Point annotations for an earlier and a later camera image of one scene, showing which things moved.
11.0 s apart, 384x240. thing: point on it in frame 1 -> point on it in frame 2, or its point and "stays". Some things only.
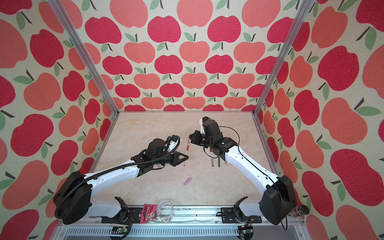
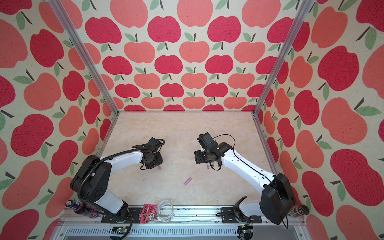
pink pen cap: (187, 181) stays
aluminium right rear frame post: (300, 18) stays
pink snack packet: (149, 212) stays
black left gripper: (176, 161) -> (160, 161)
